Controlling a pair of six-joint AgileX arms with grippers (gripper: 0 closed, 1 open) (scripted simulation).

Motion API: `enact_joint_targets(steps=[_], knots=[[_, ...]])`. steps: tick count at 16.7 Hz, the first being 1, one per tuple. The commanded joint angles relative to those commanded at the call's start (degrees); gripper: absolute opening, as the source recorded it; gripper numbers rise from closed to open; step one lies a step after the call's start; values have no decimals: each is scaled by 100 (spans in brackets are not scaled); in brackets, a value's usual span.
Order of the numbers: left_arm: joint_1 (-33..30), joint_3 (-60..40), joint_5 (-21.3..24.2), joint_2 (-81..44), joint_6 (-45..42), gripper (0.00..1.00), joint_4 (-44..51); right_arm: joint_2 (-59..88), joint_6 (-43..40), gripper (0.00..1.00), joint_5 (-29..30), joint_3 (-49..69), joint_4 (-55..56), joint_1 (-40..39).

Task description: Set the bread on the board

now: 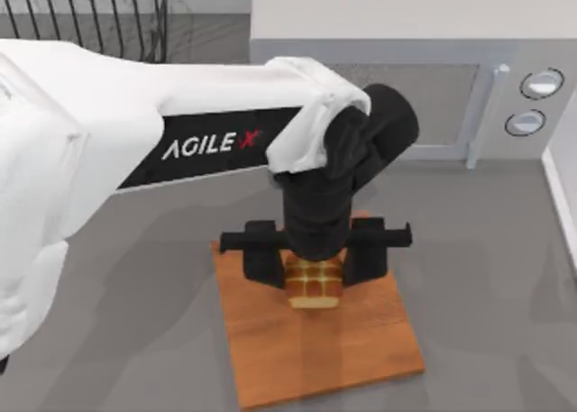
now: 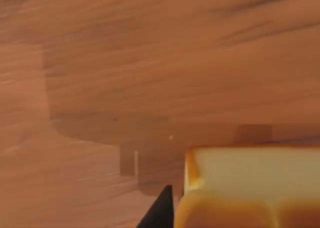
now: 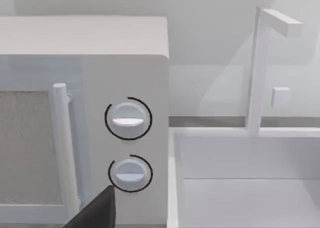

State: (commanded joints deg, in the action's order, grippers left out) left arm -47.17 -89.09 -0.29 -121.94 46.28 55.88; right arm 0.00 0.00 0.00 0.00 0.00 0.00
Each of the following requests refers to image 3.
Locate pale microwave oven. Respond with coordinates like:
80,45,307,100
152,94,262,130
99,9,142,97
0,15,171,228

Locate white sink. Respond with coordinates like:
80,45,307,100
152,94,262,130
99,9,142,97
166,127,320,228

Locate white microwave door handle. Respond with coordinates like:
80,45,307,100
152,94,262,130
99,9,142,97
51,82,81,215

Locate large white microwave knob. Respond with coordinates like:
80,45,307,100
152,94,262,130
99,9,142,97
109,102,148,136

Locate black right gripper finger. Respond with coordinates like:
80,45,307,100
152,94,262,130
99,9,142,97
65,185,116,228

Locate microwave door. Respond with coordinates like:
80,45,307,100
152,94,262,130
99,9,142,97
0,58,86,228

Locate tall white tap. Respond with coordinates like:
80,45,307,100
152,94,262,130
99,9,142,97
246,5,304,134

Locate small white microwave knob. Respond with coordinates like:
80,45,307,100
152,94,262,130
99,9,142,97
113,158,148,189

